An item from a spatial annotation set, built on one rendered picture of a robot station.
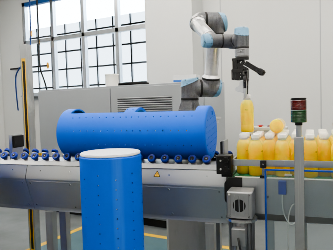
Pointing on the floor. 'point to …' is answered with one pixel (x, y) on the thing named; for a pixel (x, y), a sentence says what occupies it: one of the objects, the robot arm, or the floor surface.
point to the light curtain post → (29, 133)
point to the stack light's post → (299, 193)
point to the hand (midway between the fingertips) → (246, 95)
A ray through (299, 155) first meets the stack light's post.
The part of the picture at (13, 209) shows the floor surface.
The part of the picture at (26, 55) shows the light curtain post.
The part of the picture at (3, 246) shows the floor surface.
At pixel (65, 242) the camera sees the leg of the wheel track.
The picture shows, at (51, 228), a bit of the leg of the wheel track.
